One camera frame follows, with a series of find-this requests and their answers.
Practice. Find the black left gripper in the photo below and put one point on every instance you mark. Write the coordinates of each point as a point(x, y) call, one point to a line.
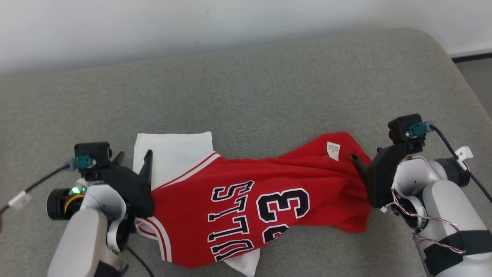
point(130, 192)

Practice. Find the grey fabric sofa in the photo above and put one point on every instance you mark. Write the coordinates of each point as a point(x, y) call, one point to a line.
point(250, 96)

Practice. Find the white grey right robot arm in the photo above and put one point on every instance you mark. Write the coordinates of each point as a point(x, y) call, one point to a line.
point(449, 207)

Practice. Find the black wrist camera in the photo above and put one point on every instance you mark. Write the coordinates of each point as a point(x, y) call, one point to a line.
point(94, 154)
point(401, 129)

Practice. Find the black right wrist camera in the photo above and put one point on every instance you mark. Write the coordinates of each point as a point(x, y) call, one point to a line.
point(401, 129)

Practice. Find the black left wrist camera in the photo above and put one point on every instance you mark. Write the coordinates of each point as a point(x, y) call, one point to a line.
point(94, 154)

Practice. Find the red basketball jersey number 23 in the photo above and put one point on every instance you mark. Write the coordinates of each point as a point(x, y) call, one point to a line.
point(238, 181)

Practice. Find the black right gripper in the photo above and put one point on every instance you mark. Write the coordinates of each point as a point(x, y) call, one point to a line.
point(380, 177)

